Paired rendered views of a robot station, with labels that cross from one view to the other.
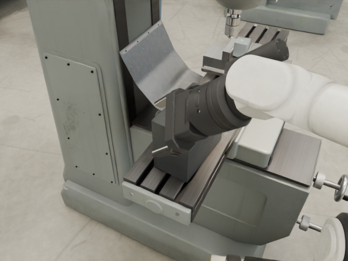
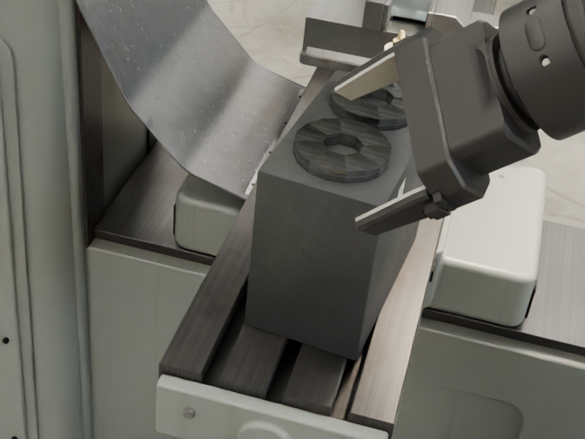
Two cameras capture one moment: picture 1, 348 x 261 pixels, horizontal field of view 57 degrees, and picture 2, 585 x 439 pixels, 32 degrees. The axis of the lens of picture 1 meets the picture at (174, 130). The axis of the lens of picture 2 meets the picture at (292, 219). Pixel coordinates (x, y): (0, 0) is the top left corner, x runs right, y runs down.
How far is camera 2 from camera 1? 0.26 m
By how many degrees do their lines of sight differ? 14
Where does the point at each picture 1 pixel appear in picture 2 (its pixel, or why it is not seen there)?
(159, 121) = (284, 171)
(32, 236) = not seen: outside the picture
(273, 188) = (542, 386)
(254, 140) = (482, 246)
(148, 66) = (151, 49)
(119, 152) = (51, 331)
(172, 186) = (315, 373)
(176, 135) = (456, 149)
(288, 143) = (560, 258)
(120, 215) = not seen: outside the picture
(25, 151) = not seen: outside the picture
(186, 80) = (252, 92)
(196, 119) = (535, 86)
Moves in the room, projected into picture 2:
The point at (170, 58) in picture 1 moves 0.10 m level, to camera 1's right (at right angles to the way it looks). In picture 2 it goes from (201, 30) to (268, 30)
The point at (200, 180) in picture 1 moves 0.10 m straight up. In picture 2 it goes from (393, 352) to (409, 274)
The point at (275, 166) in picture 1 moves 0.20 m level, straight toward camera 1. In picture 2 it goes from (544, 320) to (539, 428)
